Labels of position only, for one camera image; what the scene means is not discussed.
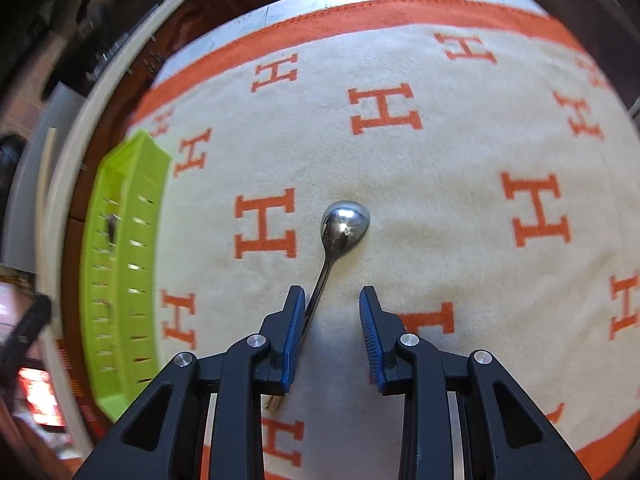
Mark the silver spoon round bowl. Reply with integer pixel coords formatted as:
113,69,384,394
302,200,370,340

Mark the green plastic utensil tray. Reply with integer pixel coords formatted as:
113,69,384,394
79,130,171,420

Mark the orange white H blanket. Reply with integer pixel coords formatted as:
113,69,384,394
132,0,639,479

